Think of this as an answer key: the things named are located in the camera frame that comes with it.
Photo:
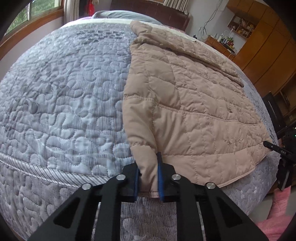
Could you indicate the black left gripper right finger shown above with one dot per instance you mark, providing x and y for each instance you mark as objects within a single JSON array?
[{"x": 204, "y": 212}]

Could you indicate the grey quilted bedspread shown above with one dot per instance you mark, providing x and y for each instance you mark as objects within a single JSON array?
[{"x": 61, "y": 119}]

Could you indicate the wooden desk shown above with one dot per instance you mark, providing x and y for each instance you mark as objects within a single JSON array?
[{"x": 212, "y": 42}]

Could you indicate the beige quilted jacket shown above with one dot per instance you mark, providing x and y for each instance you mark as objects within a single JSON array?
[{"x": 185, "y": 101}]

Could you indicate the grey pillow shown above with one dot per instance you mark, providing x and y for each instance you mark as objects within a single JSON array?
[{"x": 122, "y": 14}]

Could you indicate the dark wooden headboard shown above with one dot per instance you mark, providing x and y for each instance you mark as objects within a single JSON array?
[{"x": 167, "y": 16}]

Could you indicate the wooden wardrobe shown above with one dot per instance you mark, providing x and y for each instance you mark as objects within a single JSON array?
[{"x": 268, "y": 56}]

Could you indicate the striped curtain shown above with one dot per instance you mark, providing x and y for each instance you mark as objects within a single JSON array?
[{"x": 179, "y": 5}]

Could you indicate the coat rack with clothes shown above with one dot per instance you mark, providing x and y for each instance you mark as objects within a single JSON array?
[{"x": 90, "y": 9}]

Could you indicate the side window wooden frame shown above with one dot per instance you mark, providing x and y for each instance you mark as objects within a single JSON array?
[{"x": 34, "y": 15}]

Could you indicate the black chair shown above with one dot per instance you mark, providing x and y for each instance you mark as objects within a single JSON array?
[{"x": 275, "y": 114}]

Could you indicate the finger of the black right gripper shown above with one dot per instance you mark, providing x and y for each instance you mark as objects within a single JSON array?
[{"x": 276, "y": 148}]

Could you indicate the white side curtain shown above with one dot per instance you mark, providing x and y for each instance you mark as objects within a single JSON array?
[{"x": 71, "y": 10}]

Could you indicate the pink fluffy sleeve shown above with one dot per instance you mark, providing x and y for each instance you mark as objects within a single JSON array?
[{"x": 278, "y": 225}]

